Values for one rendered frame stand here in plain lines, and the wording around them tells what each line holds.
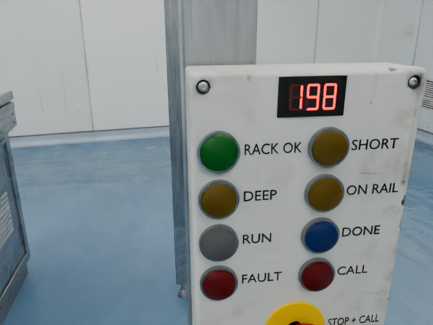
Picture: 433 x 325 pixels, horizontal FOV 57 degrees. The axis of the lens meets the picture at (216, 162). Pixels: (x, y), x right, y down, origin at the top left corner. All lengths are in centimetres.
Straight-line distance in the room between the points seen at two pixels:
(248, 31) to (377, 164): 14
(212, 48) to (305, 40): 421
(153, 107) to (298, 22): 173
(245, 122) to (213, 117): 2
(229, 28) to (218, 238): 16
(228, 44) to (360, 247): 19
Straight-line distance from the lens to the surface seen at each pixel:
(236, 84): 27
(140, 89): 407
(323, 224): 32
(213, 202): 29
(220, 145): 27
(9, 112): 180
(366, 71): 30
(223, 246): 30
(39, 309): 190
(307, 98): 28
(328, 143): 29
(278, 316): 36
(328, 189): 31
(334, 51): 470
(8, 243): 189
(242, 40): 33
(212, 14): 33
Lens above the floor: 112
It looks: 19 degrees down
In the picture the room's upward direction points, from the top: straight up
